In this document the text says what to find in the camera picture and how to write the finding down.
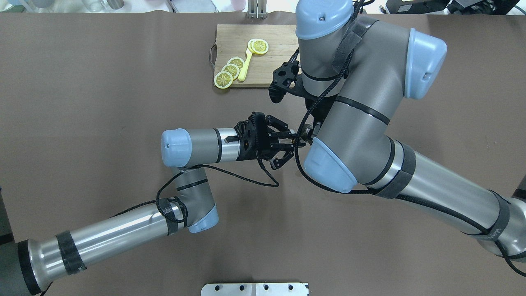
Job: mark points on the bamboo cutting board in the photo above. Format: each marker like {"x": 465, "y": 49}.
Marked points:
{"x": 232, "y": 41}

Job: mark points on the lemon slice on knife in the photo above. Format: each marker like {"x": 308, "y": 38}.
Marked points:
{"x": 258, "y": 46}

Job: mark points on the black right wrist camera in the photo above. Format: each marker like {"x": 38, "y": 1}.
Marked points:
{"x": 286, "y": 79}

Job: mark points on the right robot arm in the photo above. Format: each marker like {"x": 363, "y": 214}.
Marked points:
{"x": 363, "y": 68}

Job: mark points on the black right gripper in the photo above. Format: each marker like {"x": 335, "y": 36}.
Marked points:
{"x": 324, "y": 107}

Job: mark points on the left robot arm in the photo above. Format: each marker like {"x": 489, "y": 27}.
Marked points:
{"x": 185, "y": 202}

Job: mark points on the lemon slice top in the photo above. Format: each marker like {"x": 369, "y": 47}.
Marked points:
{"x": 223, "y": 80}

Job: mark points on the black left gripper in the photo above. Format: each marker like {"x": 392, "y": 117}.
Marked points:
{"x": 274, "y": 144}

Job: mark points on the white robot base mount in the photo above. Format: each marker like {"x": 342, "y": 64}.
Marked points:
{"x": 256, "y": 289}

